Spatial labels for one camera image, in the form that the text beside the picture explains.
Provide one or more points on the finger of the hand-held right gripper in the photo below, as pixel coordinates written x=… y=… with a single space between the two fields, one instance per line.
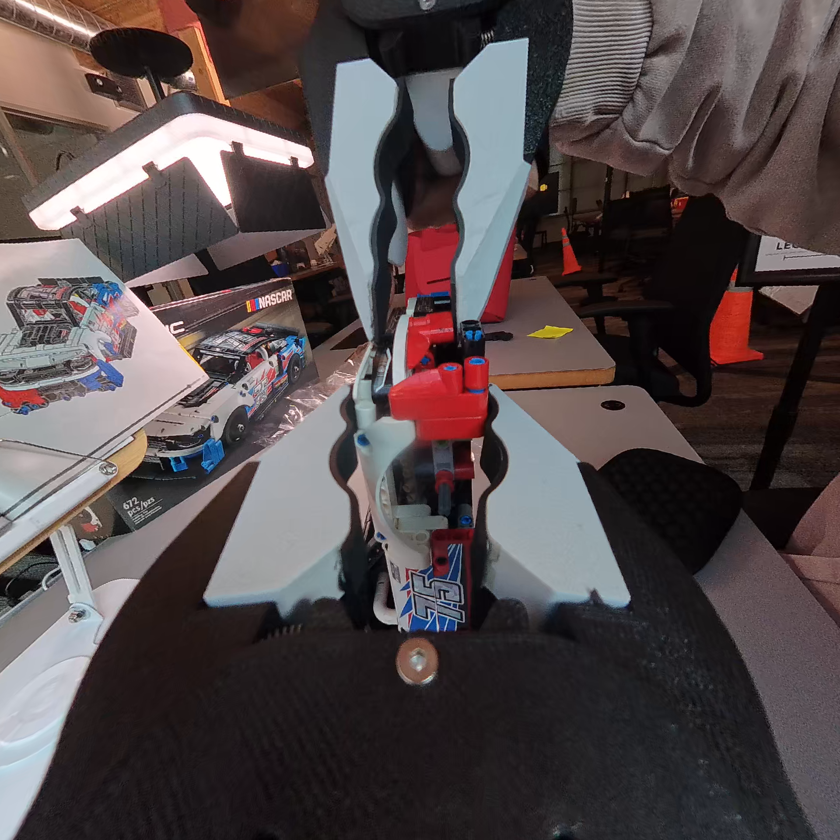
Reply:
x=351 y=164
x=499 y=164

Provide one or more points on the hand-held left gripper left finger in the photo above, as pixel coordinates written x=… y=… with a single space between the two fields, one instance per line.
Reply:
x=289 y=525

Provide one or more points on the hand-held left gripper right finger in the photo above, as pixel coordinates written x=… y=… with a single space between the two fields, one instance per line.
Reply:
x=558 y=525

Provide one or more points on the brick-built race car model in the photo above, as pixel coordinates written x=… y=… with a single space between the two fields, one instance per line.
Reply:
x=426 y=525

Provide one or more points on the person's right forearm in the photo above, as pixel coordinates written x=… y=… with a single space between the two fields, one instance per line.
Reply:
x=722 y=98

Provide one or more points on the person's right hand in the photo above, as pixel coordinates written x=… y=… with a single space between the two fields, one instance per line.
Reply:
x=433 y=203

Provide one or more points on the black office chair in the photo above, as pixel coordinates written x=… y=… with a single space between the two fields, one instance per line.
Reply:
x=656 y=315
x=669 y=499

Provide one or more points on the orange traffic cone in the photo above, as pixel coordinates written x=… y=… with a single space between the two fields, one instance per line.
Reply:
x=735 y=328
x=571 y=256

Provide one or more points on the red felt bag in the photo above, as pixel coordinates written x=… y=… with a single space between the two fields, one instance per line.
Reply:
x=499 y=295

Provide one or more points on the yellow paper scrap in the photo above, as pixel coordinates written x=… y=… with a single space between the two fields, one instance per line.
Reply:
x=550 y=332

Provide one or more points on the glowing studio light panel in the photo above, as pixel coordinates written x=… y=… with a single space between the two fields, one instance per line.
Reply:
x=164 y=203

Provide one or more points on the printed car model box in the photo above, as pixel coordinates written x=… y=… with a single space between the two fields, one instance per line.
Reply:
x=216 y=315

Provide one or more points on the open instruction booklet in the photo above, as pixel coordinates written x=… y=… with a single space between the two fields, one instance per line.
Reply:
x=98 y=394

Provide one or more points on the person's beige hoodie torso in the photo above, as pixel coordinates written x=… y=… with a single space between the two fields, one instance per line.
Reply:
x=814 y=544

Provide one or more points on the black stand leg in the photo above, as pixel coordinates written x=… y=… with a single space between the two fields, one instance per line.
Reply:
x=800 y=374

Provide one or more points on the black white patterned card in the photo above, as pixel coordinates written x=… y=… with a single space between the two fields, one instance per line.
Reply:
x=800 y=256

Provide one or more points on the black round lamp mount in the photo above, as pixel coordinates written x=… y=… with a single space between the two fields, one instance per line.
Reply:
x=141 y=52

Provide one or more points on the silver ventilation duct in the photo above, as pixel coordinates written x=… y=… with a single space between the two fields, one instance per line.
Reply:
x=39 y=19

